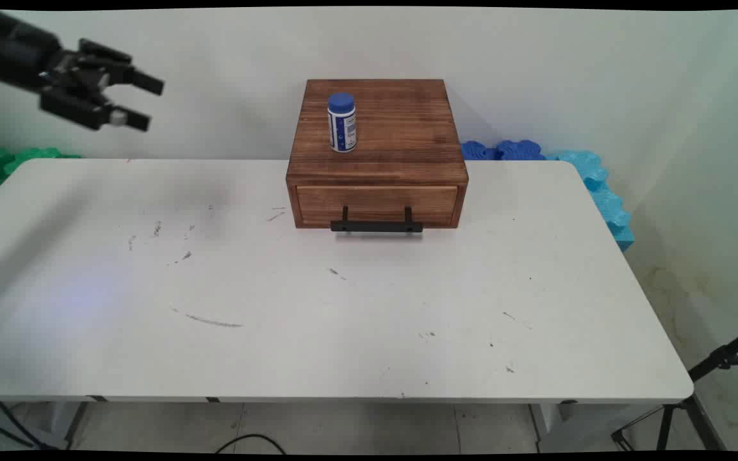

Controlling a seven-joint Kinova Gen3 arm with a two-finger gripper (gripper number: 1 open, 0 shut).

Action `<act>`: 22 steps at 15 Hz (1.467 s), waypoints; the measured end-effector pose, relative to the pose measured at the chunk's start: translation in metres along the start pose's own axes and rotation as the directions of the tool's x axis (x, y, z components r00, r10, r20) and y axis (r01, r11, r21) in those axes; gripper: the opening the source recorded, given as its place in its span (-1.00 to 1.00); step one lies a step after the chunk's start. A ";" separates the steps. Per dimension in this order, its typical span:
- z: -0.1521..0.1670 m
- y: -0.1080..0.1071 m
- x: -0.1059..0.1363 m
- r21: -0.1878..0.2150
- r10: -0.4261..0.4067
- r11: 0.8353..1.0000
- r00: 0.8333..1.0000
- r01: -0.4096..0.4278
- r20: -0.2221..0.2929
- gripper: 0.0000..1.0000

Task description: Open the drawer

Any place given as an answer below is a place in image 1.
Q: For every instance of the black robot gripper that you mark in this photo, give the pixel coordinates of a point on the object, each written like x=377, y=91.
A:
x=16, y=54

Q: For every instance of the green foam puzzle mat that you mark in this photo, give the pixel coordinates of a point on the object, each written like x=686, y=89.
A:
x=4, y=163

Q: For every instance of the white bottle with blue cap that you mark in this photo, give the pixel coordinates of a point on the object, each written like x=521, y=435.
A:
x=342, y=128

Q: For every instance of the brown wooden drawer cabinet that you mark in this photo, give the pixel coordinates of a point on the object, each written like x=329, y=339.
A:
x=382, y=128

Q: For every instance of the white table leg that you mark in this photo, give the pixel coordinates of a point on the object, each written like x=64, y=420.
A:
x=545, y=422
x=73, y=422

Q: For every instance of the dark blue foam puzzle mat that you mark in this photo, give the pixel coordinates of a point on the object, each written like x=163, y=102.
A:
x=503, y=151

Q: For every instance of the light blue foam puzzle mat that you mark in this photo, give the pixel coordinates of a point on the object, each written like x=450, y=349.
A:
x=599, y=186

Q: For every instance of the black camera tripod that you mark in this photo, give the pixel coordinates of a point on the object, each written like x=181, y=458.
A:
x=721, y=358

